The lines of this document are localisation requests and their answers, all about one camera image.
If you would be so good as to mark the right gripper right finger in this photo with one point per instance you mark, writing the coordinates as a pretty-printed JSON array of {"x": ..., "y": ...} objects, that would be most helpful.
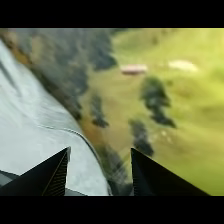
[{"x": 153, "y": 180}]

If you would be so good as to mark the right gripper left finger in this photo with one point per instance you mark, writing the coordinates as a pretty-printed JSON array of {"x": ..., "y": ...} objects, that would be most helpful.
[{"x": 50, "y": 176}]

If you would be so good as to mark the grey garment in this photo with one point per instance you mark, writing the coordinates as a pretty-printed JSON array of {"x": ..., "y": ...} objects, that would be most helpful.
[{"x": 36, "y": 133}]

